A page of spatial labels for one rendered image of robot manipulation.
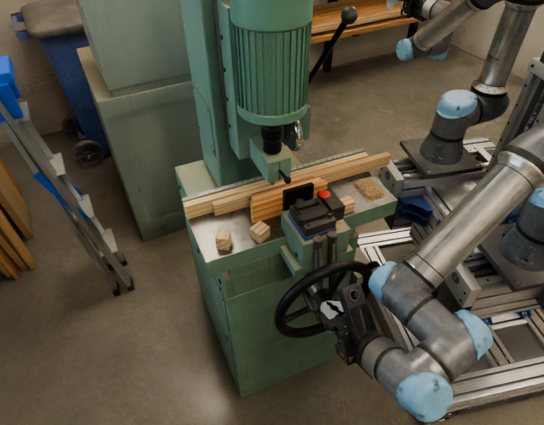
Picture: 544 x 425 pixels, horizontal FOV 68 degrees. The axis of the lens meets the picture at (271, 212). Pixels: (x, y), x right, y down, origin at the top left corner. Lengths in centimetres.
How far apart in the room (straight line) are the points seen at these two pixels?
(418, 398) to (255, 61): 70
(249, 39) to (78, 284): 174
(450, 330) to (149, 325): 157
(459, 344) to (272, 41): 66
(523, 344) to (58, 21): 273
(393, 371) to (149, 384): 136
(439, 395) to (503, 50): 114
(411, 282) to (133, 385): 143
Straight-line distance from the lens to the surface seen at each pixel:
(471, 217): 80
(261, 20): 88
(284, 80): 93
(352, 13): 94
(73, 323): 222
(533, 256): 131
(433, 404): 73
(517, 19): 153
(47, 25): 268
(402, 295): 78
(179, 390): 190
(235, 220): 116
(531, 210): 125
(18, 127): 162
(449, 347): 75
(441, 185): 166
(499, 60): 157
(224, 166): 132
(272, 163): 108
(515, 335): 198
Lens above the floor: 171
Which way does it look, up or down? 44 degrees down
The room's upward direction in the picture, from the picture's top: 1 degrees counter-clockwise
